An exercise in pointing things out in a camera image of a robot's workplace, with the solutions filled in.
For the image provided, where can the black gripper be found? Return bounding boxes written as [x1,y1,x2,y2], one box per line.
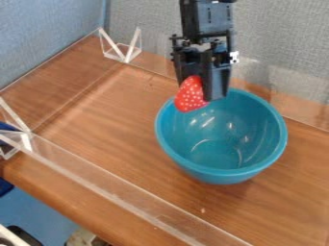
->
[170,0,240,102]

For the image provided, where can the red toy strawberry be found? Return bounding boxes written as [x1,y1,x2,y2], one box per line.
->
[174,75,209,112]

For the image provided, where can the blue plastic bowl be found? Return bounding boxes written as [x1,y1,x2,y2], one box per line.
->
[154,88,288,185]

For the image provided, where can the clear acrylic back barrier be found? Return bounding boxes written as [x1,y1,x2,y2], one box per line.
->
[98,27,329,132]

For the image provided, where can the clear acrylic barrier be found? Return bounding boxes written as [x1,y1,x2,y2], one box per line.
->
[0,130,252,246]
[98,27,329,132]

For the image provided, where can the clear acrylic front barrier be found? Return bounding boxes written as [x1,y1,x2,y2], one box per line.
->
[0,130,252,246]

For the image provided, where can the dark blue object at left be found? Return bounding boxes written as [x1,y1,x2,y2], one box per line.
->
[0,120,19,198]

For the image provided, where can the black object bottom left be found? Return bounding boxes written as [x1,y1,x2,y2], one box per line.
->
[7,225,45,246]

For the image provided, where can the clear acrylic corner bracket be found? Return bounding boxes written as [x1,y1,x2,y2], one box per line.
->
[98,28,144,63]

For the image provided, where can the clear acrylic left bracket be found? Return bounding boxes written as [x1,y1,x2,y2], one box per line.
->
[0,96,33,160]

